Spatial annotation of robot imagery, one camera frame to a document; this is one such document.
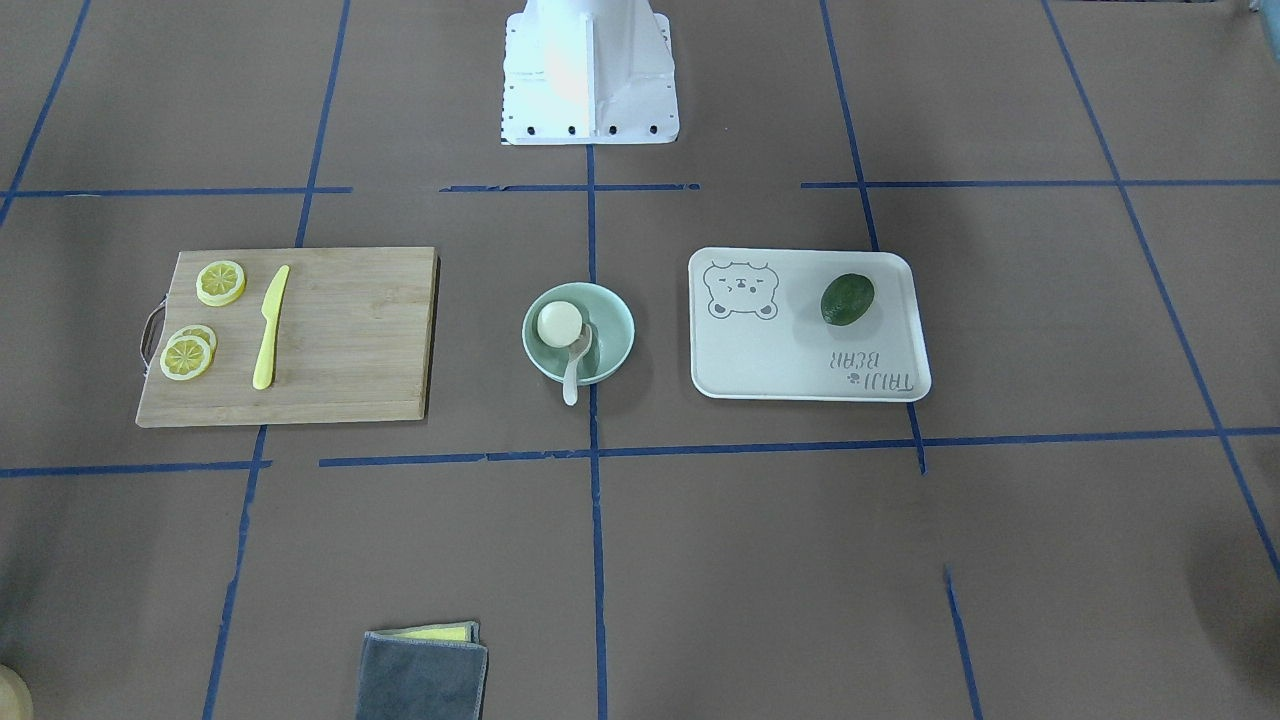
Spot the white bear tray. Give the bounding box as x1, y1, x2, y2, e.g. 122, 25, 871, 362
687, 247, 932, 404

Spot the yellow plastic knife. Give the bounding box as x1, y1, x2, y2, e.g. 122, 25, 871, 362
251, 264, 291, 391

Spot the translucent white spoon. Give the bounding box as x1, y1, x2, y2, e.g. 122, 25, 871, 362
562, 322, 594, 407

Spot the yellow sponge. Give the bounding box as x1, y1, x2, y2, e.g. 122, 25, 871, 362
380, 621, 477, 643

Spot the green avocado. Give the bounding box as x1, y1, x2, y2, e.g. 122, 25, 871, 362
819, 273, 876, 327

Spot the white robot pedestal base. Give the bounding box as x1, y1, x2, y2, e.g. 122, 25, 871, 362
500, 1, 681, 146

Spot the white steamed bun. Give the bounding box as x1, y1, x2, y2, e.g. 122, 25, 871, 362
535, 300, 584, 348

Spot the light green bowl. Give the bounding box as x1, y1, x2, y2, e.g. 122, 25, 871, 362
522, 282, 635, 387

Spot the bamboo cutting board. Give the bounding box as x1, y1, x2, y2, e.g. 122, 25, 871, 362
136, 247, 439, 428

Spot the lemon slice top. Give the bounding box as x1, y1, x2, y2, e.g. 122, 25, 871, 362
195, 260, 246, 307

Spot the wooden disc stand base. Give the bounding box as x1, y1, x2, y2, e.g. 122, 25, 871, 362
0, 665, 35, 720

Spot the grey folded cloth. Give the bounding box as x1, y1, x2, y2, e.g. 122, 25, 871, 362
355, 620, 488, 719

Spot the lemon slice partly hidden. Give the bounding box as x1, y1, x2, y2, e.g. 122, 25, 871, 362
166, 324, 218, 352

